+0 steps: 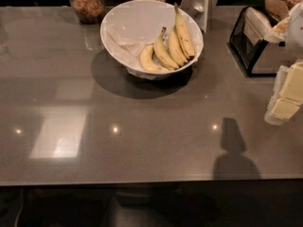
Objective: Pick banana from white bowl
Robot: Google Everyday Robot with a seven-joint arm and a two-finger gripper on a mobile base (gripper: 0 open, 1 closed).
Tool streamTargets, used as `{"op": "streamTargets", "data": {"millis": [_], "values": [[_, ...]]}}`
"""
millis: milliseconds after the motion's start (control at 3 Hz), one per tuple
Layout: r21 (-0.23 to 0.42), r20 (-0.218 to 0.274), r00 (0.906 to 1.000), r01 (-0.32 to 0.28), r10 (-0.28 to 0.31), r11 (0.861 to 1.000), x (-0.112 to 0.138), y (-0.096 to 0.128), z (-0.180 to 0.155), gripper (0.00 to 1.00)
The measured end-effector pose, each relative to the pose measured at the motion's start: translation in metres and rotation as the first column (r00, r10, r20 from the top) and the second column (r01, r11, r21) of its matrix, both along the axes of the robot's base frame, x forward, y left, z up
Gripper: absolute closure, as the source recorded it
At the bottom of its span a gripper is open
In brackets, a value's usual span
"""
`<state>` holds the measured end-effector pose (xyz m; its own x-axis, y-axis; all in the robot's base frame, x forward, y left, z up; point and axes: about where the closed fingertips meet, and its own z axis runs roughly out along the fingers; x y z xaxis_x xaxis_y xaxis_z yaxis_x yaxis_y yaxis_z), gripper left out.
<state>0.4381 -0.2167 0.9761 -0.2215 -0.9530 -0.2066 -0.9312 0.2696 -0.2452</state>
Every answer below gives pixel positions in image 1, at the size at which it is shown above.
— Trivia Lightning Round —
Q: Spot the white ceramic bowl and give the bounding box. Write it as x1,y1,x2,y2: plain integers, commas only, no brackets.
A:
99,0,205,81

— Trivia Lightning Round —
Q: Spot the small leftmost yellow banana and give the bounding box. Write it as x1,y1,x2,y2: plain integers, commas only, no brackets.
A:
139,44,168,73

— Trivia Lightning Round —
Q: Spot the white upright stand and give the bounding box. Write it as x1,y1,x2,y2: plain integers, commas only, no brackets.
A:
181,0,217,32

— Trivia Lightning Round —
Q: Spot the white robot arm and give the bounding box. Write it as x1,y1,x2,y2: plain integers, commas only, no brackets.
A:
264,3,303,125

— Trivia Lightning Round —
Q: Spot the glass jar with brown cereal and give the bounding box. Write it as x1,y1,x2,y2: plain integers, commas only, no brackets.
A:
69,0,106,24

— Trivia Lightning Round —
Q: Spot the brown paper bag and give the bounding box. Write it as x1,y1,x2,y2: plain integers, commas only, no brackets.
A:
264,0,289,22

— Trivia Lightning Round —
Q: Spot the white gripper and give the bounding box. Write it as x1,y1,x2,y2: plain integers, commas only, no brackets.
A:
264,60,303,126

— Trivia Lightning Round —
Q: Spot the black and steel toaster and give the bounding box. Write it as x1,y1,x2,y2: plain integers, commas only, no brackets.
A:
228,6,295,78

